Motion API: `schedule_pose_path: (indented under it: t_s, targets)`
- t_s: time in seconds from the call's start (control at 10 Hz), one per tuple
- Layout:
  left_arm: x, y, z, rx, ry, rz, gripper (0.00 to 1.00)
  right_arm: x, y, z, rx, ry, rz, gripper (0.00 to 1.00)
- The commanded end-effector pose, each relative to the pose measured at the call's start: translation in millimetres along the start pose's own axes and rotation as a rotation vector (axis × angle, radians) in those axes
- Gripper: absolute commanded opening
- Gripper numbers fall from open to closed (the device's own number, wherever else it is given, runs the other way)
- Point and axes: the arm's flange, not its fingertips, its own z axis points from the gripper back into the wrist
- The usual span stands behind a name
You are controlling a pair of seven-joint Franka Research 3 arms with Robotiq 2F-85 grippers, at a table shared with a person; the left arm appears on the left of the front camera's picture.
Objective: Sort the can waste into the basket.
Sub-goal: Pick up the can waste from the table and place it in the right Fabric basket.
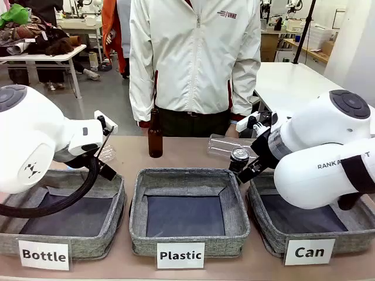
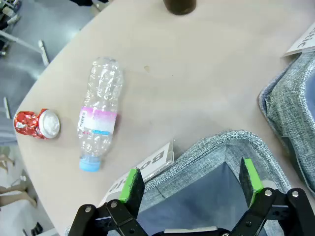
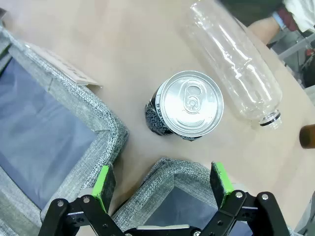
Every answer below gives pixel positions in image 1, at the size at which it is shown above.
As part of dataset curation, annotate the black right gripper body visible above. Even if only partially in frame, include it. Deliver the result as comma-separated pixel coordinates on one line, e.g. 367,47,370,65
250,131,279,174

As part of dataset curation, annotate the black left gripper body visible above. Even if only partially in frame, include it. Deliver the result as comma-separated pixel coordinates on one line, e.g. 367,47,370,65
54,143,102,170

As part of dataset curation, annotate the black aluminium drink can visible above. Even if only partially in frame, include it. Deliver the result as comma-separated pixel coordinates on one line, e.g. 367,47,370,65
228,147,251,177

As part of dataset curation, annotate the large clear plastic bottle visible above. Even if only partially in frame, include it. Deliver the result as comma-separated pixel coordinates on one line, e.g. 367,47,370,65
207,133,256,160

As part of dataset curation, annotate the brown glass beer bottle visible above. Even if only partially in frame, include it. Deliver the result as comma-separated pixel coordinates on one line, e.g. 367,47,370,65
147,108,163,159

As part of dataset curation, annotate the person's left forearm white sleeve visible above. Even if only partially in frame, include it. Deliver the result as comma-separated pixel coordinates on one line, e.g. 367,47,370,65
227,70,262,125

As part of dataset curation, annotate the person's right forearm white sleeve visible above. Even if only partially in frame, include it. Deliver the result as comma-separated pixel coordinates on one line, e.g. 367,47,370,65
128,70,156,129

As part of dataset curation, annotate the grey fabric basket labelled Bottle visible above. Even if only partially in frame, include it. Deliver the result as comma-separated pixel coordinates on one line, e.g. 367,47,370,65
0,168,127,260

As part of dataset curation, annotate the grey fabric basket labelled Can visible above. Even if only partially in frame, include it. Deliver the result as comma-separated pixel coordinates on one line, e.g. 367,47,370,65
247,169,375,259

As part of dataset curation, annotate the grey fabric basket labelled Plastic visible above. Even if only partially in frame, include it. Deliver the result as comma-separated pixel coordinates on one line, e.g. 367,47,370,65
128,167,252,258

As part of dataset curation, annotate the white Can label card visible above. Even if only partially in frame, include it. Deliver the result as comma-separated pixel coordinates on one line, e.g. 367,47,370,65
283,238,336,266

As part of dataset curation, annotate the white sneaker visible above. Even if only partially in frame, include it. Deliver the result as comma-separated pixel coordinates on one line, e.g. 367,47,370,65
83,68,101,81

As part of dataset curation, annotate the white table with clothes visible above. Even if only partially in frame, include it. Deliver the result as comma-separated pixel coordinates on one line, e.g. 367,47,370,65
0,43,87,100

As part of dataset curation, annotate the white Bottle label card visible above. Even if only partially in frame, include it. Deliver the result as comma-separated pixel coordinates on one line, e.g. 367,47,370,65
18,239,71,272

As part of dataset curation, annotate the brown cardboard box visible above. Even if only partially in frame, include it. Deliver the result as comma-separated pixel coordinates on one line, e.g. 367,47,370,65
260,32,279,63

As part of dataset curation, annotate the white Plastic label card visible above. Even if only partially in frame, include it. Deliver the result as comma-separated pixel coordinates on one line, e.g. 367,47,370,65
156,242,206,270

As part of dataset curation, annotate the wooden workbench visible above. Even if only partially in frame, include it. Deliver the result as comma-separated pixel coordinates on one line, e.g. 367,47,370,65
282,37,330,64

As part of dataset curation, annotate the person in white jacket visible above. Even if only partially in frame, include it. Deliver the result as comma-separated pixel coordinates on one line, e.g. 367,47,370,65
128,0,262,138

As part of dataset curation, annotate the black tripod pole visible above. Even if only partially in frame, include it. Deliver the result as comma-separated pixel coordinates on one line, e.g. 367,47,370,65
292,0,318,64

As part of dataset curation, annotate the person in orange jacket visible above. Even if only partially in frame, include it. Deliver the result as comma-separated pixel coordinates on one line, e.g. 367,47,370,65
101,0,131,79

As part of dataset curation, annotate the stack of white boxes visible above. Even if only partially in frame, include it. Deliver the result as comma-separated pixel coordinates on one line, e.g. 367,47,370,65
308,22,335,42

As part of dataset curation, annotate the green cloth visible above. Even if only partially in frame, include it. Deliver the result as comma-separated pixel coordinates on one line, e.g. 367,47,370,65
0,3,28,28

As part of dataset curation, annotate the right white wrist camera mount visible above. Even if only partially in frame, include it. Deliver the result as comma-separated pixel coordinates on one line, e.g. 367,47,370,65
236,111,278,133

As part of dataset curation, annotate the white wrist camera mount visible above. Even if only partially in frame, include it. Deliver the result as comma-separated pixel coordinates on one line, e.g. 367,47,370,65
236,111,278,133
93,110,118,133

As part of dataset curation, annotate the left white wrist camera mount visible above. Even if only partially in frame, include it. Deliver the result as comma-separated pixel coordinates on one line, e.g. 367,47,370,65
93,110,118,133

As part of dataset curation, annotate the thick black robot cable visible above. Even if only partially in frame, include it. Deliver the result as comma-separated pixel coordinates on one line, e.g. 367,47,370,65
0,156,100,218

